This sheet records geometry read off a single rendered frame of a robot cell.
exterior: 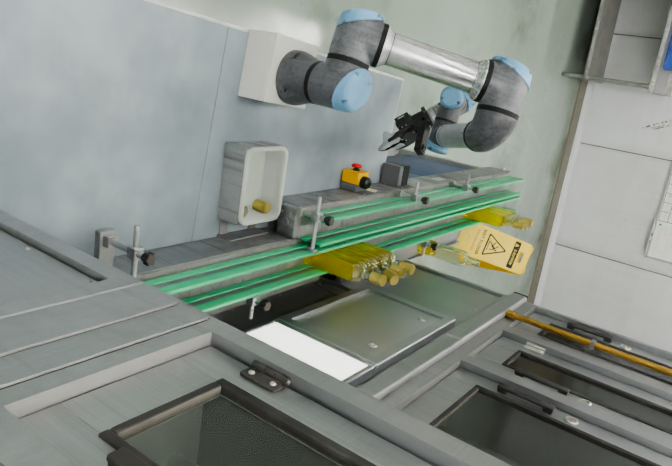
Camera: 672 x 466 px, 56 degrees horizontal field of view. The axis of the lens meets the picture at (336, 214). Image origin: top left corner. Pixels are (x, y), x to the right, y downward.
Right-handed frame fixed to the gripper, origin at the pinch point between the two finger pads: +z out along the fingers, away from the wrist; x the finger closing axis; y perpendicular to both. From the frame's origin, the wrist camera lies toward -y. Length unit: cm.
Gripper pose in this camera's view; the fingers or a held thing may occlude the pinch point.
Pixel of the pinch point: (382, 150)
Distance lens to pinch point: 226.7
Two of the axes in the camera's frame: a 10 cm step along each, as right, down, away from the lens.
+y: -2.7, -8.1, 5.2
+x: -4.3, -3.8, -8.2
